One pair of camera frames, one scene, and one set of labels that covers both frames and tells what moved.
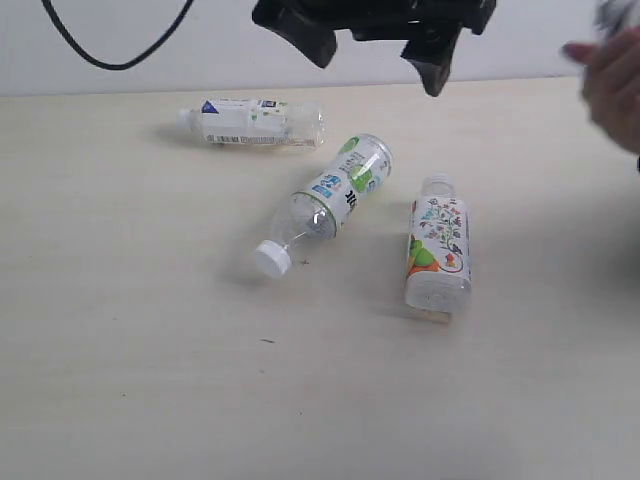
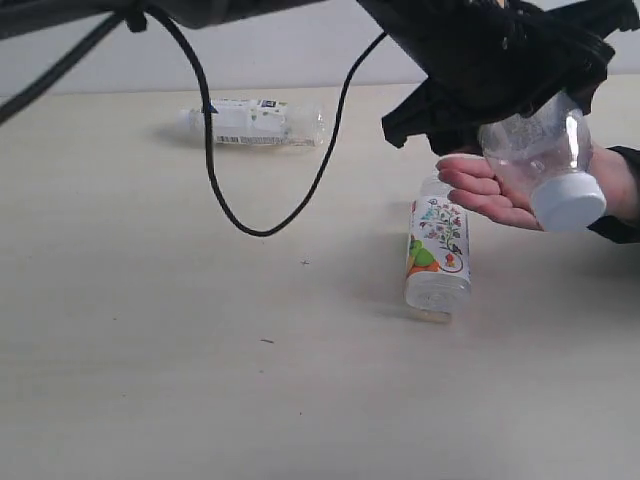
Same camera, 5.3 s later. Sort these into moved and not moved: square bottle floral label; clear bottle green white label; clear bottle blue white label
Moved: clear bottle green white label
Not moved: square bottle floral label; clear bottle blue white label
